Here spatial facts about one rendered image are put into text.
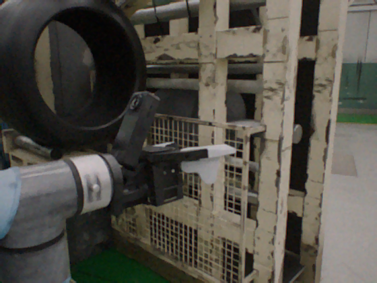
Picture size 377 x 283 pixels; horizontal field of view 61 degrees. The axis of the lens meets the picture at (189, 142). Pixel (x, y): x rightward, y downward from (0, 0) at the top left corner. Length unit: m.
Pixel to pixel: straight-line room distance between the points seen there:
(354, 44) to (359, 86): 1.14
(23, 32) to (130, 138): 0.76
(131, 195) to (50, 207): 0.12
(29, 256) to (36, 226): 0.04
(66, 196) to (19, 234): 0.06
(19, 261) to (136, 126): 0.22
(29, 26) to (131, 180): 0.79
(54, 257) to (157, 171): 0.17
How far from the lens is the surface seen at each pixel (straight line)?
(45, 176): 0.42
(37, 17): 1.18
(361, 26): 10.31
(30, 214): 0.41
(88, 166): 0.43
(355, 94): 10.19
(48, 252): 0.44
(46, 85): 1.62
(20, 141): 1.50
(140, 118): 0.47
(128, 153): 0.46
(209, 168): 0.50
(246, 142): 1.17
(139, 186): 0.49
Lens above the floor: 1.19
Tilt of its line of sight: 12 degrees down
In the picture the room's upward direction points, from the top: straight up
